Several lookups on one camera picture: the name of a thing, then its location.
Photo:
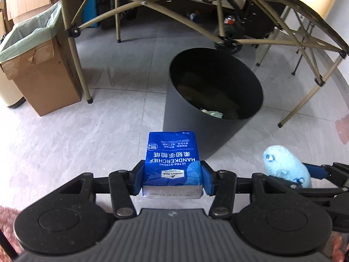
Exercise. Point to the green plastic bag liner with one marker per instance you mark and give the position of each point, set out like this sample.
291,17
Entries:
24,32

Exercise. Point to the blue box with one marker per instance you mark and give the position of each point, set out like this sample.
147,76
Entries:
91,11

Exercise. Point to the crumpled green white packet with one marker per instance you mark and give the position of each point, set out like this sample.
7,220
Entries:
212,113

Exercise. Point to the small red can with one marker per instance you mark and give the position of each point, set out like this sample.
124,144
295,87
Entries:
229,20

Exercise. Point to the light blue plush toy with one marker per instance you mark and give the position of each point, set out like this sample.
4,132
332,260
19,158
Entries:
283,161

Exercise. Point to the white round bin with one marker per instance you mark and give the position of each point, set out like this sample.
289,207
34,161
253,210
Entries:
9,92

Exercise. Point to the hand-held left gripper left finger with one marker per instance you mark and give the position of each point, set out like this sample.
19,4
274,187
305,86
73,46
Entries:
139,178

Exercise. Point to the black round bin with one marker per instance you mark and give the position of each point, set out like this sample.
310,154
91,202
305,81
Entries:
190,133

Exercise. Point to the folding table olive frame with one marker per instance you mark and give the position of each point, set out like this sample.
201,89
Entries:
82,73

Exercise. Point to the cardboard box with liner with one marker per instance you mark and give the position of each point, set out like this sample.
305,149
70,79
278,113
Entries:
49,87

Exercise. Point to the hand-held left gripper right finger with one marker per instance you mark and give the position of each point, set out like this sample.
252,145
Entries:
207,178

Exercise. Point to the person's right hand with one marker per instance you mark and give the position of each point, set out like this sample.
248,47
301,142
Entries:
342,251

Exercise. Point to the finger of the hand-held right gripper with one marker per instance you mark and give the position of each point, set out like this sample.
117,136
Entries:
316,170
321,193

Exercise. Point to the blue tissue pack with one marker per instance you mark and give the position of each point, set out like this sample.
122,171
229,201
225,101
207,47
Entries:
171,163

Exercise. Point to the open cardboard box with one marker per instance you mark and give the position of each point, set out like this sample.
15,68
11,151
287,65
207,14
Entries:
27,2

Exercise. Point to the pink fluffy rug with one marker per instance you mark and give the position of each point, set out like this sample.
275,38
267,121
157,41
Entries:
6,223

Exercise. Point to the blue white bottle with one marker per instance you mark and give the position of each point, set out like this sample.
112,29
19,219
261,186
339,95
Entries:
196,17

